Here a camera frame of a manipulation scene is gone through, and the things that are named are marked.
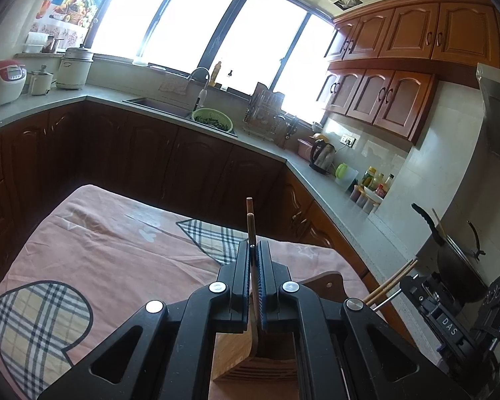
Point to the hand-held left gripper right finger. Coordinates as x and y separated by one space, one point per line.
266 271

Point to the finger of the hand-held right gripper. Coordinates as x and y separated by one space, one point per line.
412 289

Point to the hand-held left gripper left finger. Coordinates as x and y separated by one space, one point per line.
243 266

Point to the brown wooden chopstick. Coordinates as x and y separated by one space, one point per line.
250 205
392 283
387 281
251 229

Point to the silver metal chopstick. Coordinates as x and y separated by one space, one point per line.
386 301

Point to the wooden utensil holder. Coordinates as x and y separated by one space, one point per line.
233 366

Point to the black wok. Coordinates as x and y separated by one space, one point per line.
458 271

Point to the grey kitchen countertop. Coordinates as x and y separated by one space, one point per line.
337 208

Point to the spice jar set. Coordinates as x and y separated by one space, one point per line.
362 200

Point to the red-capped sauce bottle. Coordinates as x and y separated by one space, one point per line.
381 191

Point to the yellow-capped oil bottle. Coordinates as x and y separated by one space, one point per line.
369 176

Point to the steel electric kettle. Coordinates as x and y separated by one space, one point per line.
323 158

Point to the pink container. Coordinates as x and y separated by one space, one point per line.
304 150

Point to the pink plaid-heart tablecloth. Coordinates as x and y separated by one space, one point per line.
108 250

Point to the knife and scissors holder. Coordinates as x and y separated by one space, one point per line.
289 131

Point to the metal dish rack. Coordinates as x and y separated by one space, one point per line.
266 125

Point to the green colander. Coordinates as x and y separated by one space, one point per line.
212 121

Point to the wooden cutting board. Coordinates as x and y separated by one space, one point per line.
260 93

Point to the kitchen faucet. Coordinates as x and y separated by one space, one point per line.
203 91

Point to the kitchen sink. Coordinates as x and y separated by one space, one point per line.
158 106

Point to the small dark pump bottle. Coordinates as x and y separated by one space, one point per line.
229 81

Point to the yellow bottle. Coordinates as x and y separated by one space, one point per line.
216 76

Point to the pink dishcloth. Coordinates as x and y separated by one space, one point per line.
173 85

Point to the white bowl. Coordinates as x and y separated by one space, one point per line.
141 61

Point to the wooden upper cabinets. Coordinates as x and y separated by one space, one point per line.
400 50

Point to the kitchen window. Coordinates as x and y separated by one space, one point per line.
200 21

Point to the large white electric cooker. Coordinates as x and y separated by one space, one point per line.
74 71

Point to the small white pot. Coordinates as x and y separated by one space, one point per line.
40 83

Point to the ceiling vent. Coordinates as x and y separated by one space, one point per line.
348 1

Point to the white and red rice cooker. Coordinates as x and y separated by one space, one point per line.
2 85

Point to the wall socket with plug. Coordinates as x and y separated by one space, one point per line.
348 139

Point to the tropical fruit wall poster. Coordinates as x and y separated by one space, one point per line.
75 4

